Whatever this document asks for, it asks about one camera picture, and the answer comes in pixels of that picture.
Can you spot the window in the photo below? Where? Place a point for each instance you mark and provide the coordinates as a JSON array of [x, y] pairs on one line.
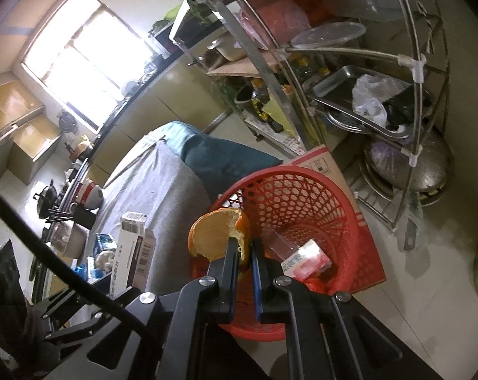
[[84, 59]]

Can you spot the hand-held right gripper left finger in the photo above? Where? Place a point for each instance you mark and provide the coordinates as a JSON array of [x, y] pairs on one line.
[[233, 285]]

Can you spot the white tissue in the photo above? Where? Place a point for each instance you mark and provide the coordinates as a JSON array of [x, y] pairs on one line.
[[104, 259]]

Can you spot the metal frame shelf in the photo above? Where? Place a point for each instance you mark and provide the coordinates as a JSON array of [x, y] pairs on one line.
[[239, 66]]

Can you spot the orange peel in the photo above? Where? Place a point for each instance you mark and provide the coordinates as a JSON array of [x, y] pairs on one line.
[[211, 233]]

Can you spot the clear plastic boxes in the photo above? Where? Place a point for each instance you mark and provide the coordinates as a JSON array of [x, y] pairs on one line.
[[361, 0]]

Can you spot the black lidded wok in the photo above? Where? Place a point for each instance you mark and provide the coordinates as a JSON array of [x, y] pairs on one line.
[[47, 200]]

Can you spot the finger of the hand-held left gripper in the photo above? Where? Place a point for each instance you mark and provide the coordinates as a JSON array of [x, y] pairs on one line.
[[52, 304], [104, 316]]

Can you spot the small red white box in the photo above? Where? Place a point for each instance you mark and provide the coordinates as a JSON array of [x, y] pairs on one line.
[[308, 261]]

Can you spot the stack of white bowls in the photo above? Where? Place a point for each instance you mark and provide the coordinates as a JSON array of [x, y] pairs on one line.
[[90, 196]]

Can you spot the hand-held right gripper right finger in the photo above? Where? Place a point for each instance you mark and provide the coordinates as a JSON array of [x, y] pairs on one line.
[[256, 281]]

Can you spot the yellow plastic bag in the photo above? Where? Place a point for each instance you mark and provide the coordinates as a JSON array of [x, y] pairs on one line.
[[276, 113]]

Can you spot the leafy green vegetables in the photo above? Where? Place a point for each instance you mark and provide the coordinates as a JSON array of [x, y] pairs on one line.
[[163, 21]]

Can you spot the round clear plastic container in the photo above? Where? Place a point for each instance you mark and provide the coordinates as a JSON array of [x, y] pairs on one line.
[[326, 35]]

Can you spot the blue plastic bag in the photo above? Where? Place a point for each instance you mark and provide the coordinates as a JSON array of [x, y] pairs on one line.
[[86, 272]]

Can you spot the black chopstick holder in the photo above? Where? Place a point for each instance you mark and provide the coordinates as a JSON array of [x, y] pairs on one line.
[[85, 218]]

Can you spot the blue paper carton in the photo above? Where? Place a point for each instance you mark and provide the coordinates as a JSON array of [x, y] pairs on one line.
[[103, 241], [134, 253]]

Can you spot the white metal basin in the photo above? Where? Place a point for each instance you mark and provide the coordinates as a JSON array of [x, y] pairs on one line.
[[77, 241]]

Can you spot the cooking oil bottle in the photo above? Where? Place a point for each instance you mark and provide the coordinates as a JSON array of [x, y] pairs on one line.
[[264, 105]]

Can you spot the blue tablecloth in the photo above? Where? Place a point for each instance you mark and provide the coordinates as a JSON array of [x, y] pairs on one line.
[[223, 158]]

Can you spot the black plastic bag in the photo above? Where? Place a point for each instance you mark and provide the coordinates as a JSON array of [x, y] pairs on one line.
[[405, 107]]

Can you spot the red plastic basket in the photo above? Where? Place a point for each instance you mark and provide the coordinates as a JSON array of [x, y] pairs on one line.
[[302, 190]]

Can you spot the steel tray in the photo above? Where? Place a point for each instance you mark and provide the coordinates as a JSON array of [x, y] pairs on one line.
[[334, 79]]

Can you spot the steel pot lid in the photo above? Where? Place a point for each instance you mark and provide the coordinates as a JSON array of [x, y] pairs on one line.
[[421, 170]]

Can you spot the dark ceramic crock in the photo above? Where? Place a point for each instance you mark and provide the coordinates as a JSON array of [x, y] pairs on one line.
[[244, 94]]

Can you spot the white plastic bag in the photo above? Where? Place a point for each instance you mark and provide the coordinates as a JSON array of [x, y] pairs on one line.
[[371, 99]]

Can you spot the pink plastic bag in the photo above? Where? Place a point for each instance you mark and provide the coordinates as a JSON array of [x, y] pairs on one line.
[[274, 16]]

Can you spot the yellow wall cabinet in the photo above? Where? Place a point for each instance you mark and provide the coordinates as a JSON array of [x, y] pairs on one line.
[[33, 152], [9, 111]]

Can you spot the curved steel rack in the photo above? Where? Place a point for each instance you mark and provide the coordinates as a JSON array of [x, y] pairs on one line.
[[280, 91]]

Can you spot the wall fan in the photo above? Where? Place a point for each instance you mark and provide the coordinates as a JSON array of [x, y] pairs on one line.
[[67, 122]]

